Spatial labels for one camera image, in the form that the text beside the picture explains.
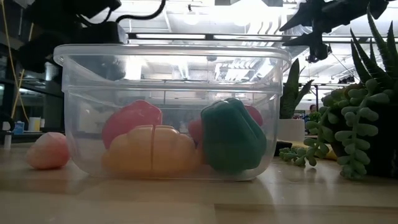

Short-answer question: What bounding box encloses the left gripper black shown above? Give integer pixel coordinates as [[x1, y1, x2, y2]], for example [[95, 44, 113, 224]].
[[74, 21, 129, 82]]

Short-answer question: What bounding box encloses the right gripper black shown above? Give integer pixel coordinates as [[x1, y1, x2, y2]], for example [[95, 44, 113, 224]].
[[279, 0, 389, 47]]

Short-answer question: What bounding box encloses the red bell pepper toy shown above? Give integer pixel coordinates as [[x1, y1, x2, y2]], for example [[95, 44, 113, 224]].
[[101, 99, 163, 150]]

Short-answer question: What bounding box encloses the small pink fruit toy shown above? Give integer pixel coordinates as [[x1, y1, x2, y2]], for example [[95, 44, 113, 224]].
[[244, 105, 264, 127]]

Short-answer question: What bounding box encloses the clear plastic container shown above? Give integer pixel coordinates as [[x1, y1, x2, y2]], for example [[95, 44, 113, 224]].
[[53, 43, 292, 182]]

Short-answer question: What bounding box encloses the green bell pepper toy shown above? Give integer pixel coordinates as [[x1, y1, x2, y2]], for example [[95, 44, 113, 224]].
[[200, 97, 267, 172]]

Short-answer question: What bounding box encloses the orange pumpkin toy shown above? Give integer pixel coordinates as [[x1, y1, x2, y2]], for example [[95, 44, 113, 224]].
[[102, 124, 203, 177]]

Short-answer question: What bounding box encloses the pink toy peach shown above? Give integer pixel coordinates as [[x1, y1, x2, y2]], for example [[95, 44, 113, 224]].
[[26, 132, 71, 170]]

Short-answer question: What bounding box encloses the small red cherry toy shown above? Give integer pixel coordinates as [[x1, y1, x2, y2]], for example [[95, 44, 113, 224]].
[[188, 118, 206, 147]]

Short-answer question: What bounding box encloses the person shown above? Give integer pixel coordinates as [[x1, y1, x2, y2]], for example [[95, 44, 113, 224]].
[[303, 104, 320, 124]]

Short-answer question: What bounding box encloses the round ceiling lamp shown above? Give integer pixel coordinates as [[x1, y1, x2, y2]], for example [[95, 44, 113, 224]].
[[183, 4, 200, 26]]

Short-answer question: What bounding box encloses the white cup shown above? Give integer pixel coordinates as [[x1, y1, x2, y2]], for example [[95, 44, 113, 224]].
[[28, 117, 42, 132]]

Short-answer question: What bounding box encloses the potted green succulent plant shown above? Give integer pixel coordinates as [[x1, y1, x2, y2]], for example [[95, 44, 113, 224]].
[[278, 4, 398, 181]]

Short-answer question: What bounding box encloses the yellow folded cloth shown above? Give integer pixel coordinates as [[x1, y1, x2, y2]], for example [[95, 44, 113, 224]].
[[289, 140, 339, 161]]

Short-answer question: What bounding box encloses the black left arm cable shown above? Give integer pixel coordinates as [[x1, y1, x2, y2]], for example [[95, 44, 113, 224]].
[[116, 0, 167, 23]]

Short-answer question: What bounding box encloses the yellow cable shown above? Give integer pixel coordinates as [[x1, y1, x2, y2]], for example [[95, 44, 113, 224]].
[[1, 0, 34, 123]]

